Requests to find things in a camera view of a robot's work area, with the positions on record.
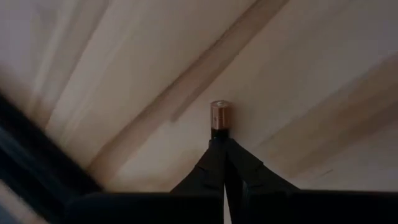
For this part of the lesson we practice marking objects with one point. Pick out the black aluminium table frame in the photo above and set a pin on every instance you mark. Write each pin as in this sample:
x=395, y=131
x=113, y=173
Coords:
x=31, y=161

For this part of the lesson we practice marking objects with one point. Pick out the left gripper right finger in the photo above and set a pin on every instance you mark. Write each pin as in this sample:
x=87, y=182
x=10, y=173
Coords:
x=245, y=174

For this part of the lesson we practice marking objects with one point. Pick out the black and copper battery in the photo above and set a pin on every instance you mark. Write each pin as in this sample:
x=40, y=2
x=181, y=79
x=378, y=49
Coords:
x=220, y=115

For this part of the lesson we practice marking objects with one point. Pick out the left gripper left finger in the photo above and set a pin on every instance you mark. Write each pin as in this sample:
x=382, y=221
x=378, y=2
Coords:
x=208, y=174

